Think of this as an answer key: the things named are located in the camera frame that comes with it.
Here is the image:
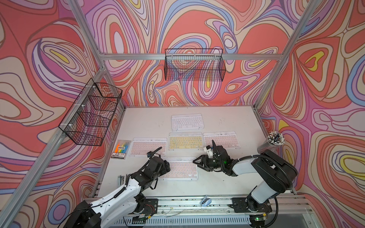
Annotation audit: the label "black wire basket left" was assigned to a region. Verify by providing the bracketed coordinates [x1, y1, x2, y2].
[59, 79, 122, 146]

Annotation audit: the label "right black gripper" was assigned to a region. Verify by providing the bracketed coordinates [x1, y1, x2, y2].
[192, 155, 223, 172]

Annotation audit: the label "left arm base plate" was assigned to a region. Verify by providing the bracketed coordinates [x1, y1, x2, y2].
[134, 198, 158, 215]

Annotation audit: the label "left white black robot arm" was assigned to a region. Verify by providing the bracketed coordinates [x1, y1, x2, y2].
[63, 156, 171, 228]

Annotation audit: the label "pink keyboard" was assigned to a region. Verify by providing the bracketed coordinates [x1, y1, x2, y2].
[203, 131, 241, 149]
[129, 138, 167, 157]
[160, 158, 198, 181]

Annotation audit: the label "pink keyboard right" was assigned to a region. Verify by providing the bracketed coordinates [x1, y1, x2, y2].
[203, 131, 241, 149]

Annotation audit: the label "pink keyboard left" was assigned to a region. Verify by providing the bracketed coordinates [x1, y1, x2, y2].
[129, 138, 167, 157]

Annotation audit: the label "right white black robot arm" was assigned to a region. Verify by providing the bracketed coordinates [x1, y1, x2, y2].
[193, 145, 298, 212]

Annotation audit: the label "black wire basket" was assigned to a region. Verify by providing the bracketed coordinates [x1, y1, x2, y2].
[164, 47, 226, 82]
[59, 79, 122, 146]

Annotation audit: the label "pink keyboard front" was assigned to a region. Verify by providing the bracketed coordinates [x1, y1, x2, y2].
[160, 158, 198, 181]

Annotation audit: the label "colourful marker pack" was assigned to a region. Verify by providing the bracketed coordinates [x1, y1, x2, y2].
[111, 140, 132, 160]

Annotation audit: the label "blue white binder clip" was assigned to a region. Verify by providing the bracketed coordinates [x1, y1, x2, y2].
[200, 197, 212, 207]

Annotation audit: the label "white keyboard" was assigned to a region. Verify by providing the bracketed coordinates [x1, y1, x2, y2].
[171, 114, 204, 131]

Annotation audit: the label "yellow keyboard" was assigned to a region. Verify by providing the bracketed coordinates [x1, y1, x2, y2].
[168, 132, 204, 151]

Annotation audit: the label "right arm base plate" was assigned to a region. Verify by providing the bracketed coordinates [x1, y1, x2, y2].
[228, 198, 272, 214]

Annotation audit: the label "black wire basket back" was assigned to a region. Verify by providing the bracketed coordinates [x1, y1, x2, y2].
[164, 47, 226, 82]

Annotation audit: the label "metal cup with pencils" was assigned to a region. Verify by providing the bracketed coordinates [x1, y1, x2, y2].
[257, 131, 285, 154]

